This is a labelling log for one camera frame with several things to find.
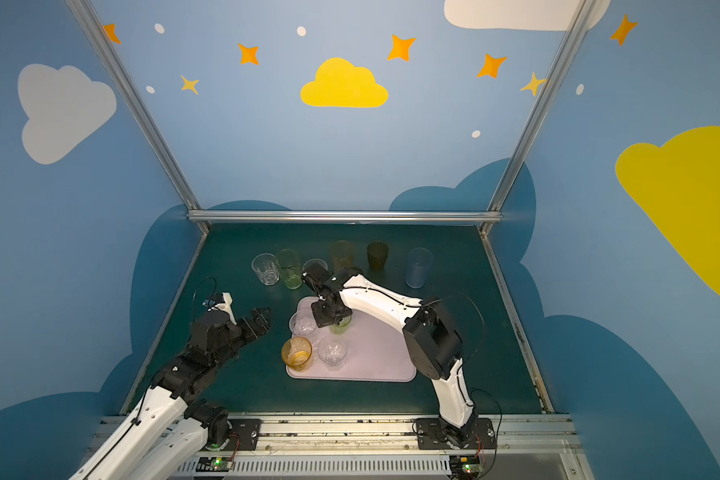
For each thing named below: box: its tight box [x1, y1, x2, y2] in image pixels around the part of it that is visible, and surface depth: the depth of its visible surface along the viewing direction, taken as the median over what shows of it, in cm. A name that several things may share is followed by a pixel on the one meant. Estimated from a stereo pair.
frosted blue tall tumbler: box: [406, 247, 434, 289], surface depth 100 cm
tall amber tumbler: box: [330, 240, 356, 273], surface depth 101 cm
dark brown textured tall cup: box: [367, 241, 389, 271], surface depth 106 cm
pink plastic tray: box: [286, 296, 417, 382], surface depth 87 cm
